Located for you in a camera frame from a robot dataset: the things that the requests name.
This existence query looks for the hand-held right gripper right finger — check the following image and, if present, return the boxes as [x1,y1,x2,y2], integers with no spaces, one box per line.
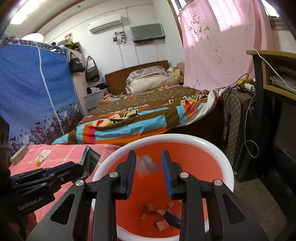
[161,150,270,241]

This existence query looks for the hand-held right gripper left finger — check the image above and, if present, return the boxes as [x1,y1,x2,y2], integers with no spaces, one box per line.
[26,150,137,241]

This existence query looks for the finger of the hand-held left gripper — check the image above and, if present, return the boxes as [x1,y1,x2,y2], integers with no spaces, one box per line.
[13,164,85,194]
[10,162,80,181]

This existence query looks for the grey tissue wad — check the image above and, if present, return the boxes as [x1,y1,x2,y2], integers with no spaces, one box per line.
[136,154,159,174]

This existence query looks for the green medicine box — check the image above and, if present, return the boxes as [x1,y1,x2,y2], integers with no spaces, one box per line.
[79,145,102,179]

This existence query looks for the orange bin with white rim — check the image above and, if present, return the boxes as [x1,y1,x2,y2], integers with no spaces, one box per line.
[91,134,235,241]

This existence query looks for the person's left hand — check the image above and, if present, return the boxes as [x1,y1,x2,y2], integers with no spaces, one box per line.
[23,212,39,234]

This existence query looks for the white paper packet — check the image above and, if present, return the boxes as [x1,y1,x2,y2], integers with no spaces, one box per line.
[35,149,52,163]

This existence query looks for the beige rectangular box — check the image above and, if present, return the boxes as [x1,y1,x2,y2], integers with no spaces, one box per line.
[10,146,29,166]

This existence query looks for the paper scraps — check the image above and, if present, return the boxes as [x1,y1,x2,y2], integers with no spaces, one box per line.
[140,200,184,232]

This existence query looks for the colourful striped bed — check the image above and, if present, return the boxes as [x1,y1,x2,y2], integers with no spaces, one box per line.
[52,84,223,146]

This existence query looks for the grey nightstand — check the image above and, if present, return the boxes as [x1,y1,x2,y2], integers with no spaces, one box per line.
[83,89,108,110]

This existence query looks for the blue printed wardrobe cover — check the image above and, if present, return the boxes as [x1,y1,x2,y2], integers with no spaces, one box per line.
[0,38,85,158]

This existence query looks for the black quilted suitcase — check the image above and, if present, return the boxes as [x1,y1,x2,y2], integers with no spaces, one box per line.
[221,89,258,183]

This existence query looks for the black item with white tissue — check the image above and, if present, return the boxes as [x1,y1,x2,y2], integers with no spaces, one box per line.
[86,83,107,93]

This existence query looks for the beige pillow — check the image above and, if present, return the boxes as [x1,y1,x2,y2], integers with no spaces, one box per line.
[126,75,179,95]

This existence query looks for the white cabinet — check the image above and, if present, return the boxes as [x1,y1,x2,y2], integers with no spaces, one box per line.
[67,47,107,112]

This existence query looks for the wooden headboard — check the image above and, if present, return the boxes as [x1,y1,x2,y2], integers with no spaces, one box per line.
[105,60,170,95]

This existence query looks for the yellowish cloth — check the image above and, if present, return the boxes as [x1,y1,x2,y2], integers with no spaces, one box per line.
[172,66,185,84]

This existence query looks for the floral pillow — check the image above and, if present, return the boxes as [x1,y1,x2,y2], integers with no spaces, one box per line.
[128,66,171,80]

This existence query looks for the grey and black handbag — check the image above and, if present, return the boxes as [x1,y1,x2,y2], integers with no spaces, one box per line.
[85,56,100,83]

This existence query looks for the yellow object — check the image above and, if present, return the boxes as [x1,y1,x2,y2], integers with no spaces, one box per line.
[237,78,254,88]

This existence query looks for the pile of folded clothes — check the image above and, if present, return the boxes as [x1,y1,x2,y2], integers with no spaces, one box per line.
[49,33,81,50]

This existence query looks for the pink curtain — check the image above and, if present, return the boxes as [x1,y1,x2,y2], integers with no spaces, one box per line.
[179,0,276,91]

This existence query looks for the stack of papers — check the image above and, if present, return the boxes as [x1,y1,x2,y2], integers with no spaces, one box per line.
[269,66,296,88]

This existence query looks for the white air conditioner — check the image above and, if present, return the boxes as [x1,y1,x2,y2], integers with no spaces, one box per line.
[87,13,122,33]

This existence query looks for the ceiling light panel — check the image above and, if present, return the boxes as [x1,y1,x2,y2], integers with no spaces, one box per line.
[10,0,47,25]

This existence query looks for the wall-mounted clutter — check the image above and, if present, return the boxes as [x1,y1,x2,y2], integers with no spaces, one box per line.
[112,31,127,44]

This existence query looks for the wooden desk with black frame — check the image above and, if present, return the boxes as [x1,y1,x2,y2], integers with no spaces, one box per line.
[246,49,296,188]

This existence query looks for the green wall cover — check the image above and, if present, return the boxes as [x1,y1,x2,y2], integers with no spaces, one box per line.
[130,23,166,42]

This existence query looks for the white charger cable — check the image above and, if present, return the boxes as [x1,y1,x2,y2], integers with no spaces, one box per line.
[254,49,296,82]

